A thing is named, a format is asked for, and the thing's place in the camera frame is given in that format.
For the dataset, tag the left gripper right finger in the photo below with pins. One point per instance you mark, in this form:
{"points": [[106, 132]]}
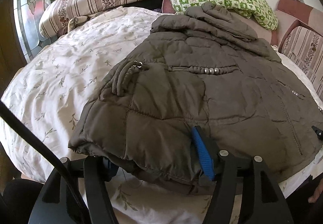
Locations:
{"points": [[262, 199]]}

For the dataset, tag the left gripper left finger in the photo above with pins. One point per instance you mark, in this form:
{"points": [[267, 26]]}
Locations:
{"points": [[81, 197]]}

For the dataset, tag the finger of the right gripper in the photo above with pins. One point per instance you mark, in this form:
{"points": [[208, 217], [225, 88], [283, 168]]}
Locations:
{"points": [[318, 132]]}

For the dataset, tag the grey-brown hooded puffer jacket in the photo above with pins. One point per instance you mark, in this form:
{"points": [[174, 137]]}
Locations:
{"points": [[203, 68]]}

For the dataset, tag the person's right hand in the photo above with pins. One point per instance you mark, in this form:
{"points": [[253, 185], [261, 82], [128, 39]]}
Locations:
{"points": [[317, 192]]}

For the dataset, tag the striped pillow at right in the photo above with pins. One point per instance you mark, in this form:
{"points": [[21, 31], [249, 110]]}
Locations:
{"points": [[304, 47]]}

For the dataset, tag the white floral quilt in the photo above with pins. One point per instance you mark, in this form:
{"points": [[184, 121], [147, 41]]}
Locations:
{"points": [[49, 94]]}

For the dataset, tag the red-brown headboard cushion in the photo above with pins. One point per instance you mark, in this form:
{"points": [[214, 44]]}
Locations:
{"points": [[304, 13]]}

